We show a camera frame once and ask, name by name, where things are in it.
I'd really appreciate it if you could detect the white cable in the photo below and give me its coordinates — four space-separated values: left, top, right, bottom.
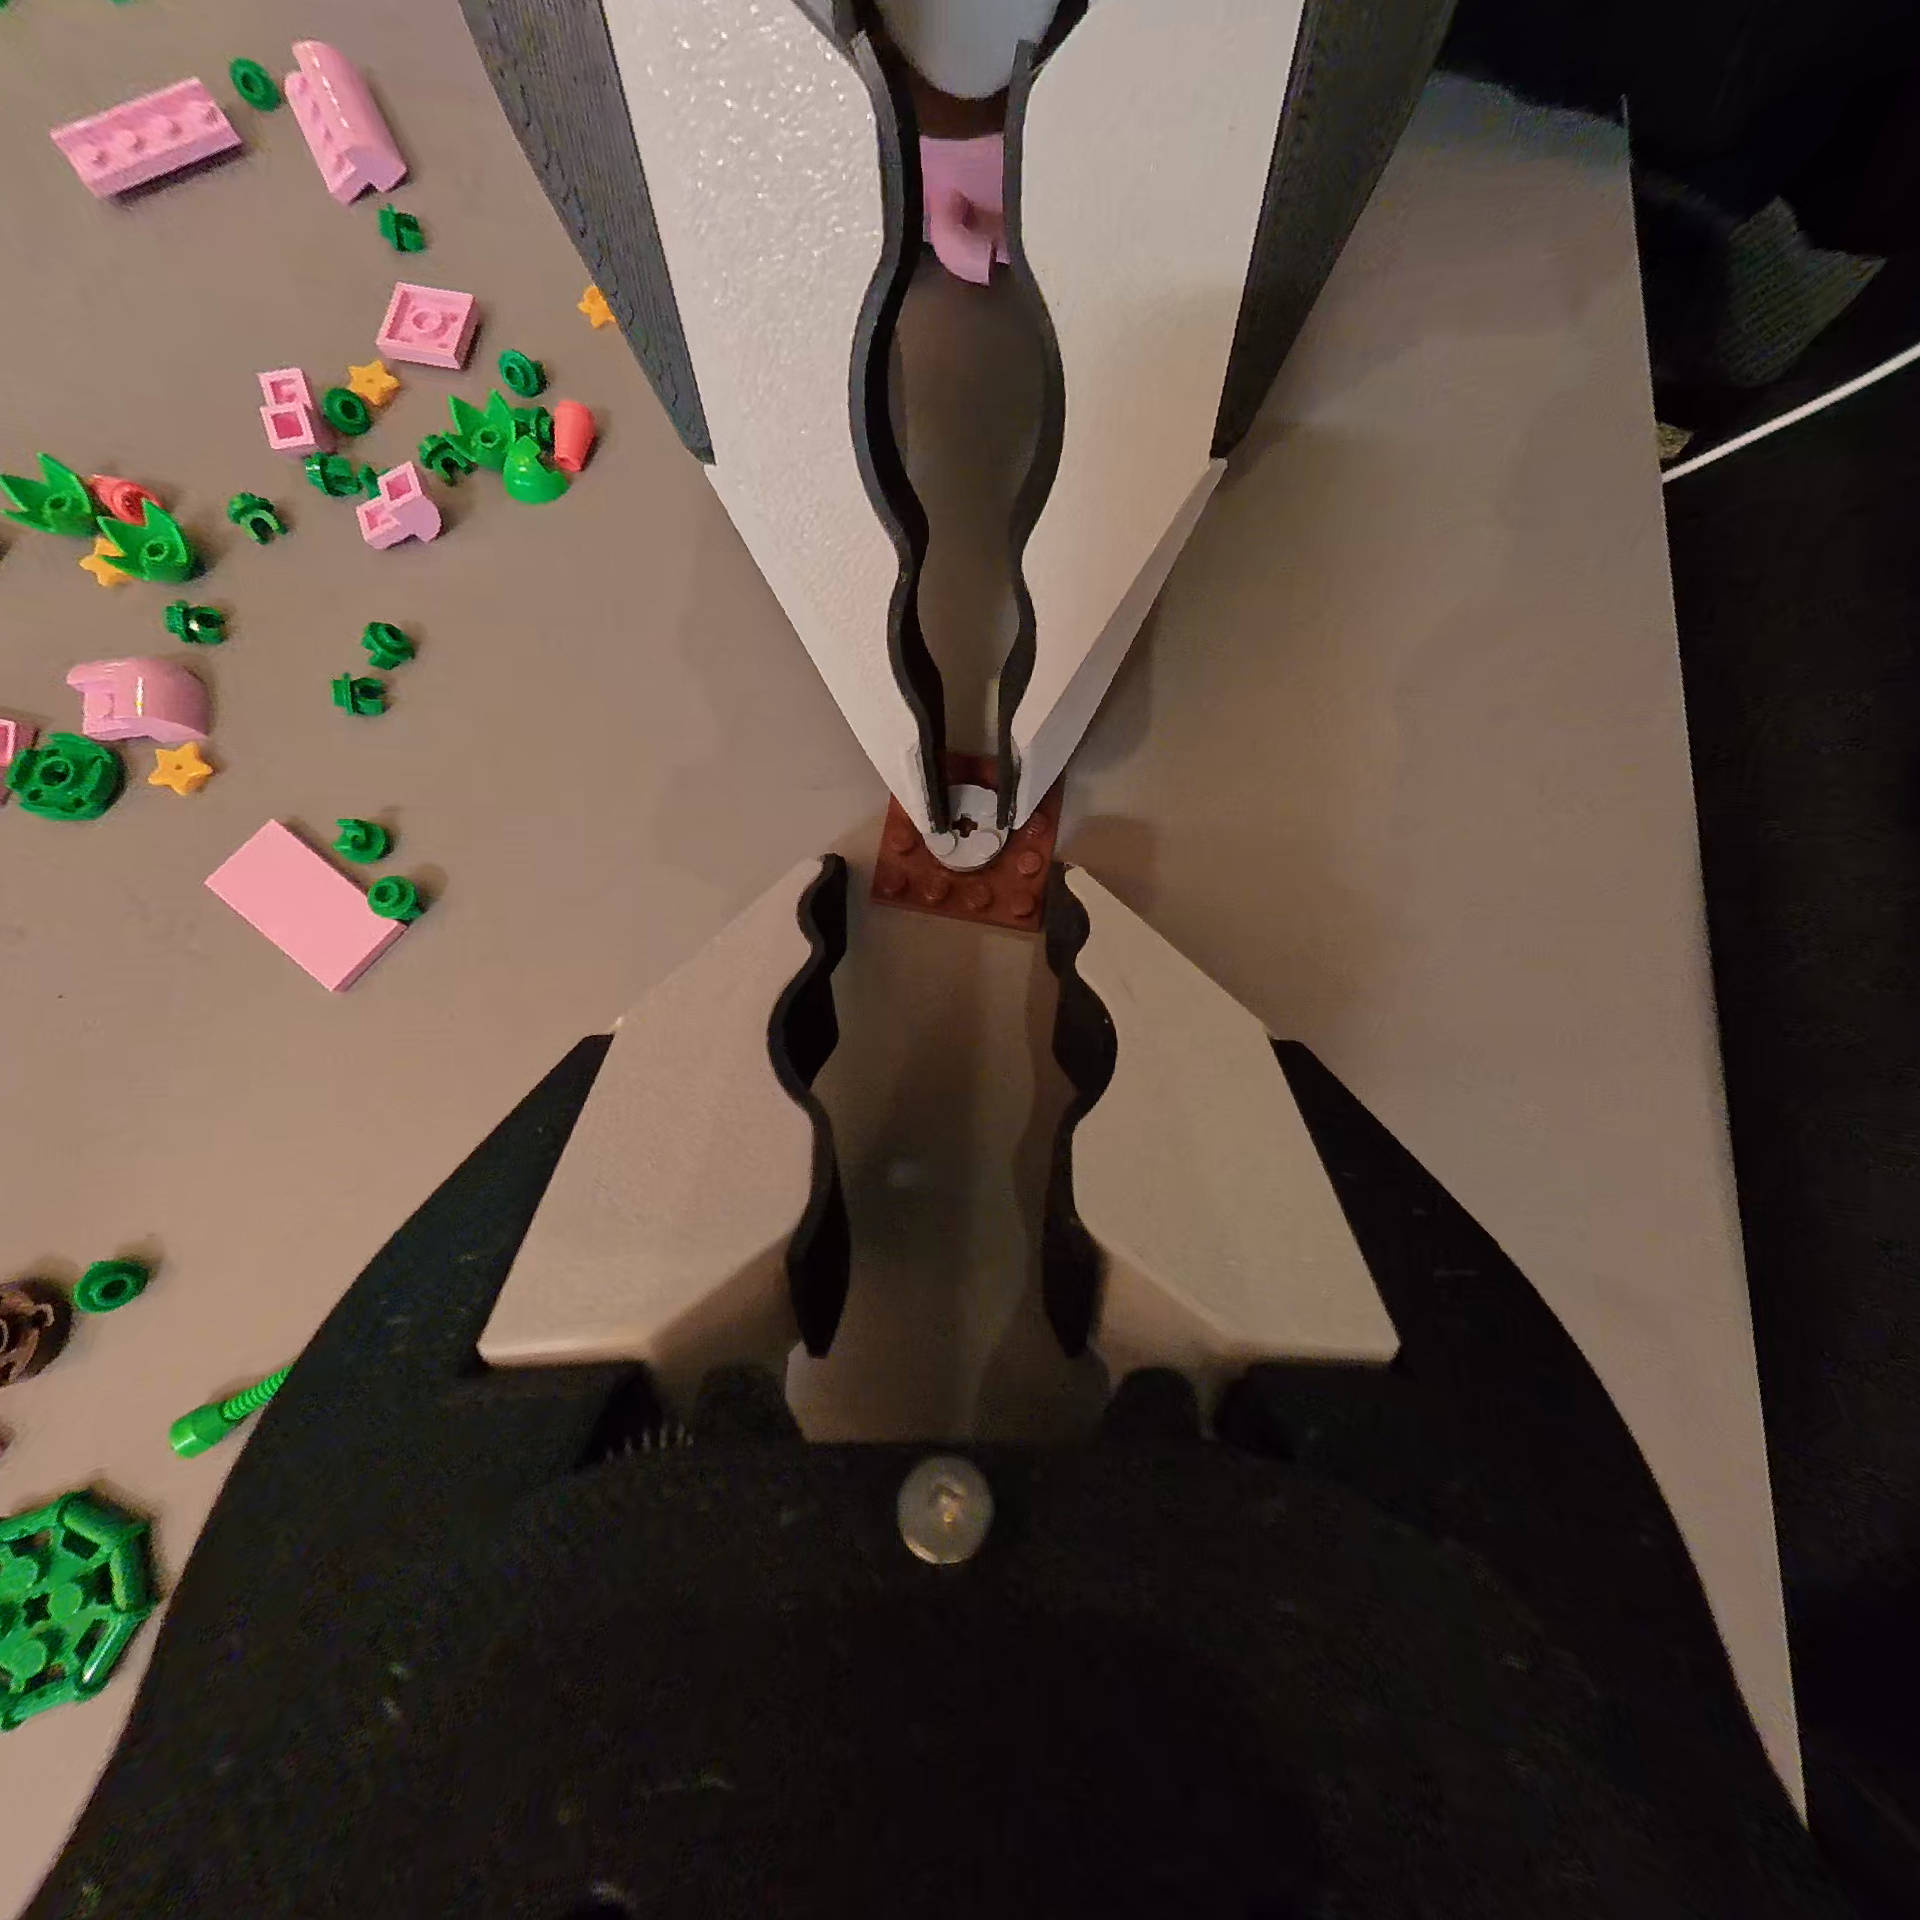
1661 342 1920 485

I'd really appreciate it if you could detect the person's black clothing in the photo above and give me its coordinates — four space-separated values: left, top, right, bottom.
1628 0 1920 1920

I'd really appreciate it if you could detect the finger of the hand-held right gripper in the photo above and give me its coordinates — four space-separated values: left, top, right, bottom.
991 0 1307 832
604 0 951 832

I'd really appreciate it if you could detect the green flexible bar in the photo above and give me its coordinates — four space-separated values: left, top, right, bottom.
167 1363 296 1463

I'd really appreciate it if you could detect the pink square brick base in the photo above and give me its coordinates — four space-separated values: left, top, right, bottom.
922 133 1010 288

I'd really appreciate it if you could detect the green octagonal web piece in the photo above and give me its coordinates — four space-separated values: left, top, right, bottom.
0 1488 161 1737

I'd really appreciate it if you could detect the small grey piece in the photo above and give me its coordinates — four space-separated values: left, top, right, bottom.
922 779 1018 872

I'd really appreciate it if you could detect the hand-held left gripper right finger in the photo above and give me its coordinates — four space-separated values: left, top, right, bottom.
1043 861 1403 1443

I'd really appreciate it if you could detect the dark brown round plate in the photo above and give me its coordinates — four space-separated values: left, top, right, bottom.
0 1280 74 1392

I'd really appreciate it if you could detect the pink flat rectangular tile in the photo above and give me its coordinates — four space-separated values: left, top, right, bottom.
204 819 412 993

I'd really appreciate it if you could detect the pink half cylinder brick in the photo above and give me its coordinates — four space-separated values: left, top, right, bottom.
285 38 410 205

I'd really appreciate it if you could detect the brown square studded plate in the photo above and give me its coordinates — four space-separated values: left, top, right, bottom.
874 750 1068 942

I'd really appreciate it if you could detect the pink square jumper plate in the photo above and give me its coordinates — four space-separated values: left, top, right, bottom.
375 280 483 374

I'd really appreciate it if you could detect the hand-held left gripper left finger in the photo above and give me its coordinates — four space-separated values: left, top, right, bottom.
479 854 852 1400

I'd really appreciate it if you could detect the green round studded plate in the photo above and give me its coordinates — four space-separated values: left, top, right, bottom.
5 732 128 824

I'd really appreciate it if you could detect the pink curved brick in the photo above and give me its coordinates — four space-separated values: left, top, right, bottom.
64 656 212 750

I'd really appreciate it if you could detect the green spiky leaf element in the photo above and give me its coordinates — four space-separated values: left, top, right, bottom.
0 452 105 540

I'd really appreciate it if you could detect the cluster of green leaf pieces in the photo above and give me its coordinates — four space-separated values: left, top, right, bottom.
93 387 572 927

